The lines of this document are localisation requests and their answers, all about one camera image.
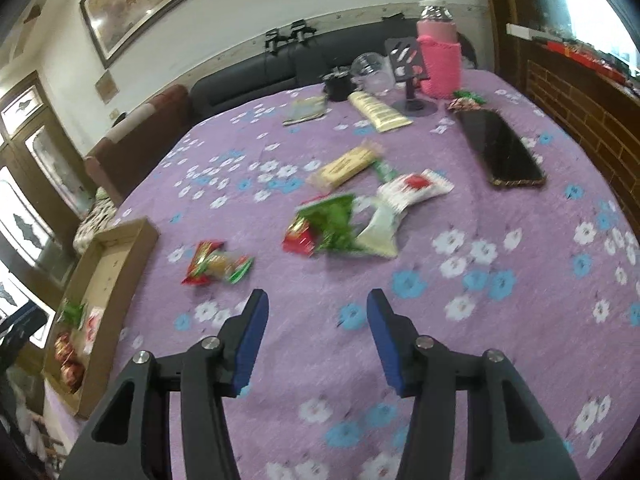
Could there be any wooden glass door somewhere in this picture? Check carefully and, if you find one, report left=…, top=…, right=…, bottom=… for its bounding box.
left=0, top=72, right=96, bottom=341

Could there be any black smartphone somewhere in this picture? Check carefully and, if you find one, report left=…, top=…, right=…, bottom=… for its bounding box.
left=454, top=108, right=547, bottom=190

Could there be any red green yellow candy packet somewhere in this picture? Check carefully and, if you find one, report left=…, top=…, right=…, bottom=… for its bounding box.
left=181, top=241, right=255, bottom=287

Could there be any patterned brown blanket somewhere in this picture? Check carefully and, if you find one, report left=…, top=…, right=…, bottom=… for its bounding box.
left=72, top=187, right=118, bottom=256

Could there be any small white red packet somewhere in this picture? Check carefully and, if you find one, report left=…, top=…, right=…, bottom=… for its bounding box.
left=82, top=307, right=106, bottom=356

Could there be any cream cake snack packet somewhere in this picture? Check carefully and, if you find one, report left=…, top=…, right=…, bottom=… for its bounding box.
left=306, top=141, right=386, bottom=193

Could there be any wooden cabinet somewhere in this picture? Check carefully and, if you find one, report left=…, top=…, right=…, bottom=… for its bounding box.
left=480, top=0, right=640, bottom=241

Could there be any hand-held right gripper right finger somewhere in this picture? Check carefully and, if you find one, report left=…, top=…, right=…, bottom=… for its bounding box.
left=366, top=288, right=583, bottom=480

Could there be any white red snack packet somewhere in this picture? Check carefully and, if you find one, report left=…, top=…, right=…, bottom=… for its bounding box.
left=376, top=170, right=455, bottom=216

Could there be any red gold snack packet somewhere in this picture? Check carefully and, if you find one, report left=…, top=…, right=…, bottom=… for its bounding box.
left=60, top=360, right=86, bottom=393
left=52, top=332, right=78, bottom=363

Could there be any cream tube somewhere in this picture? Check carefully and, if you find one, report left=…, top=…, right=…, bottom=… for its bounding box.
left=347, top=90, right=413, bottom=133

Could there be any white green snack packet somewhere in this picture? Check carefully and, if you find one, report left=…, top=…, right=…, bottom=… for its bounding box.
left=354, top=199, right=408, bottom=259

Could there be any paper wall notice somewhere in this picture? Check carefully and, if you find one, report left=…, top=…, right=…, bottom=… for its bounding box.
left=95, top=71, right=120, bottom=103

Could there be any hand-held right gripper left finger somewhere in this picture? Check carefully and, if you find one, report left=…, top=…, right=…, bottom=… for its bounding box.
left=57, top=288, right=271, bottom=480

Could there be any small flat card packet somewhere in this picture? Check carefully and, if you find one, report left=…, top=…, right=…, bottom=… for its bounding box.
left=282, top=96, right=328, bottom=127

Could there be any small red snack packet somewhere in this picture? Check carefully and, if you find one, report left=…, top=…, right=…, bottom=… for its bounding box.
left=282, top=214, right=321, bottom=258

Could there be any shallow cardboard box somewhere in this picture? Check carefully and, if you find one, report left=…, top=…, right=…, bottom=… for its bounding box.
left=42, top=216, right=161, bottom=419

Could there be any large green snack packet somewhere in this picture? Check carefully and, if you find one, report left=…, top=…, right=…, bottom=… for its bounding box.
left=299, top=194, right=368, bottom=256

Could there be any black clamp device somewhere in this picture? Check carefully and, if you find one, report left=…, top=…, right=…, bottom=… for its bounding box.
left=264, top=30, right=288, bottom=56
left=290, top=19, right=318, bottom=45

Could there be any small green snack packet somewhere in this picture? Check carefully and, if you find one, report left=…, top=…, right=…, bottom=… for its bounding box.
left=60, top=300, right=88, bottom=328

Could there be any framed wall painting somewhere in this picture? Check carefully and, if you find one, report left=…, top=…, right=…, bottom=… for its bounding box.
left=79, top=0, right=201, bottom=68

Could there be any brown armchair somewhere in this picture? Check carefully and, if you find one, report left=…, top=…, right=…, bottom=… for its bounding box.
left=82, top=84, right=193, bottom=206

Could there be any black phone stand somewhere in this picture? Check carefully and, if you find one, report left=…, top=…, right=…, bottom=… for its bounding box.
left=385, top=36, right=441, bottom=118

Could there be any black leather sofa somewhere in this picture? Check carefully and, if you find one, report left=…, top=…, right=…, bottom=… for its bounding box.
left=189, top=17, right=478, bottom=126

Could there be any purple floral tablecloth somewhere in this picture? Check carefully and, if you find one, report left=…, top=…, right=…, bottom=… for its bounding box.
left=45, top=67, right=640, bottom=480

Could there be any green red candy wrapper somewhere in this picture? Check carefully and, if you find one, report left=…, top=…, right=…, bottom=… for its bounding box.
left=446, top=89, right=487, bottom=112

